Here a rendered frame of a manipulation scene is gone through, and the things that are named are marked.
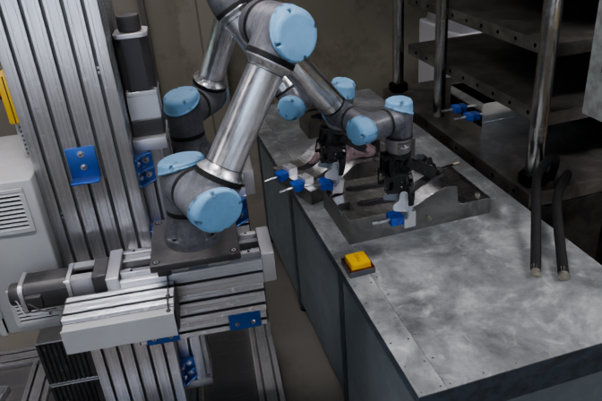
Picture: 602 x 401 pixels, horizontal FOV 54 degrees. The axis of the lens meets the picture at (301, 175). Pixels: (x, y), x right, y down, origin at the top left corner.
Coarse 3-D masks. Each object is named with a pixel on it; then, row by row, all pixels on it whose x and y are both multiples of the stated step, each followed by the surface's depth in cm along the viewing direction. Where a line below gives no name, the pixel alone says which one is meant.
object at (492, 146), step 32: (384, 96) 321; (416, 96) 308; (448, 96) 304; (448, 128) 267; (576, 128) 257; (480, 160) 238; (512, 160) 234; (576, 160) 230; (512, 192) 220; (544, 192) 211; (576, 192) 216
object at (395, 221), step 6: (414, 210) 173; (390, 216) 174; (396, 216) 173; (402, 216) 173; (414, 216) 174; (372, 222) 173; (378, 222) 173; (384, 222) 174; (390, 222) 174; (396, 222) 173; (402, 222) 174; (408, 222) 174; (414, 222) 174
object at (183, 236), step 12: (168, 216) 147; (180, 216) 144; (168, 228) 148; (180, 228) 146; (192, 228) 146; (168, 240) 148; (180, 240) 146; (192, 240) 146; (204, 240) 147; (216, 240) 150
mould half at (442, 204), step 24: (360, 192) 199; (384, 192) 198; (432, 192) 188; (456, 192) 190; (480, 192) 198; (336, 216) 196; (360, 216) 185; (384, 216) 186; (432, 216) 192; (456, 216) 195; (360, 240) 187
